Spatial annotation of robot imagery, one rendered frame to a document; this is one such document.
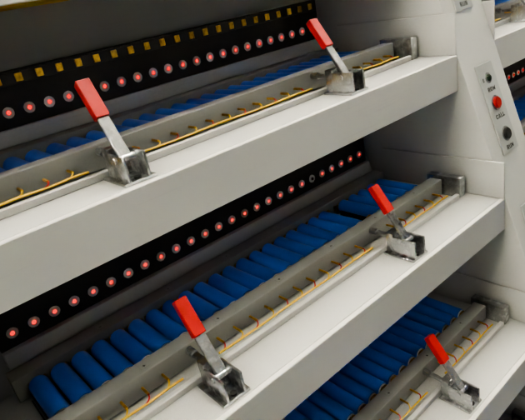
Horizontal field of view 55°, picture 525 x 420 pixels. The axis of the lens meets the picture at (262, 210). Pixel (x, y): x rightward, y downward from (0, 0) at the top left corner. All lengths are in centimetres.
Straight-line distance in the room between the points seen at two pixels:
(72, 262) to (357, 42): 54
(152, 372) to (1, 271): 17
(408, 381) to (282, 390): 24
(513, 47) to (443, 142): 18
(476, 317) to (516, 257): 10
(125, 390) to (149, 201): 17
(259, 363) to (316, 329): 7
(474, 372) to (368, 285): 23
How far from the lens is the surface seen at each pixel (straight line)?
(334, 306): 52
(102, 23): 65
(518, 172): 76
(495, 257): 77
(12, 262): 37
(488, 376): 72
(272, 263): 58
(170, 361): 47
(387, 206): 58
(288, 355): 47
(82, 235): 38
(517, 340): 78
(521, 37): 86
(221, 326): 49
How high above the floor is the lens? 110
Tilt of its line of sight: 8 degrees down
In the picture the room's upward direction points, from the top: 22 degrees counter-clockwise
